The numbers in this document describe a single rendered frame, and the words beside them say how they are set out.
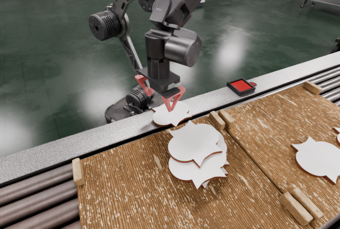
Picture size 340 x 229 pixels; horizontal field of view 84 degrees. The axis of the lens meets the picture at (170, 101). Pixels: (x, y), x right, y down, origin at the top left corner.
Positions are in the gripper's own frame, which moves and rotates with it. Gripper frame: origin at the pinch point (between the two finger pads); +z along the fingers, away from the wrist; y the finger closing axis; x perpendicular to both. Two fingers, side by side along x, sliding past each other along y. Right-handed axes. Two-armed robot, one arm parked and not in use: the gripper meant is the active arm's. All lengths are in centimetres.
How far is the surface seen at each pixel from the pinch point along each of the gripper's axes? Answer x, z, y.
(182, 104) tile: 10.1, 7.2, -0.2
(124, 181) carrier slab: -19.5, 7.1, 10.7
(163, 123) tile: -0.5, 7.3, 2.1
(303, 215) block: 2.4, 5.1, 40.5
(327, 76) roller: 72, 8, 27
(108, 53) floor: 83, 91, -232
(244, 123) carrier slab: 17.6, 6.8, 19.0
